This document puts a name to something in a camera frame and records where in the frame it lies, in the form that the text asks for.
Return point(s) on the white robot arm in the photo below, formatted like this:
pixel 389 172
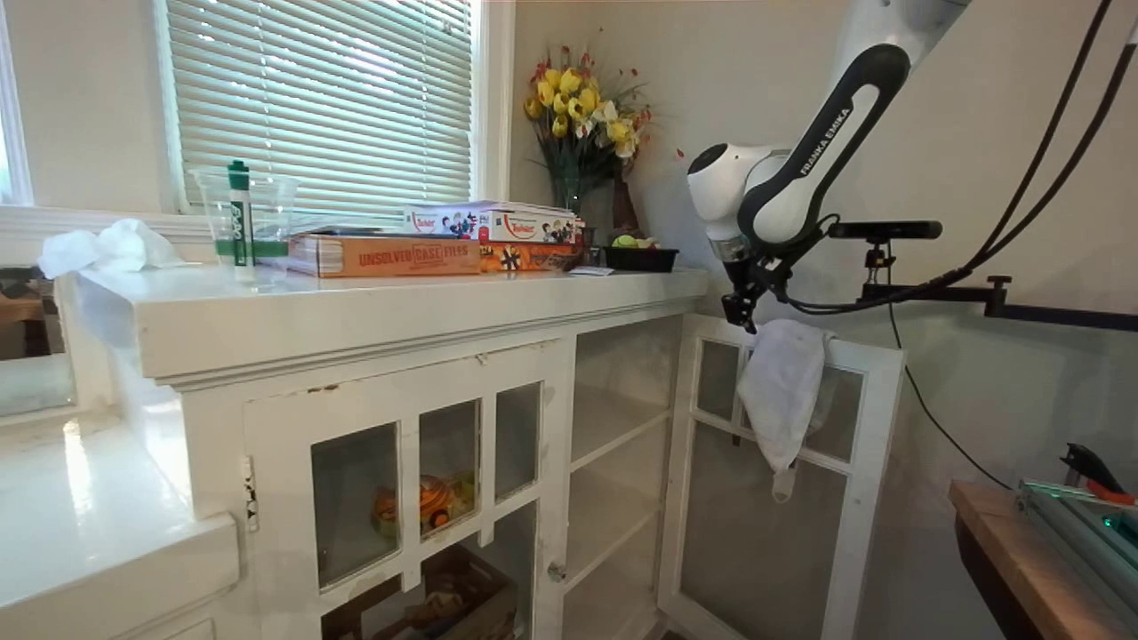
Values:
pixel 761 204

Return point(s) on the black bowl with fruit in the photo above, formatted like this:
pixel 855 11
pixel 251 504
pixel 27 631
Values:
pixel 637 253

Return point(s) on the open white cabinet door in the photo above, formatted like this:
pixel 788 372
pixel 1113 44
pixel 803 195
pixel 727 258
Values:
pixel 737 562

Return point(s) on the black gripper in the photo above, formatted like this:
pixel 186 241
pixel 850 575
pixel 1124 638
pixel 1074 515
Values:
pixel 750 279

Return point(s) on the yellow flower bouquet in vase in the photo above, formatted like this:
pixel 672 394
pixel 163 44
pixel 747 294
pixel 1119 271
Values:
pixel 588 133

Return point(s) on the black camera on boom arm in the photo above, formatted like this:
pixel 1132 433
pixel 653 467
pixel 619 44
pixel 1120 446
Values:
pixel 950 287

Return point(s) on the white terry cloth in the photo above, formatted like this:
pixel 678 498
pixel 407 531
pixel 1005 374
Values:
pixel 781 387

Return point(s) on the orange toy inside cabinet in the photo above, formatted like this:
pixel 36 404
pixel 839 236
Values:
pixel 438 504

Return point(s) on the crumpled white plastic bag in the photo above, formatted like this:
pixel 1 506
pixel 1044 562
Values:
pixel 123 248

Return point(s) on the white window blinds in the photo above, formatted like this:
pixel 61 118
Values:
pixel 363 105

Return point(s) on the low white drawer cabinet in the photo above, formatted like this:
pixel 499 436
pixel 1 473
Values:
pixel 97 523

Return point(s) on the white glass-door cabinet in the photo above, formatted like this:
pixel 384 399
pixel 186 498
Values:
pixel 307 395

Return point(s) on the wooden side table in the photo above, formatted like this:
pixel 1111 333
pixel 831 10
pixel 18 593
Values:
pixel 1029 579

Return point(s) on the teal device on table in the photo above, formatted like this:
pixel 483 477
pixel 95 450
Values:
pixel 1094 515

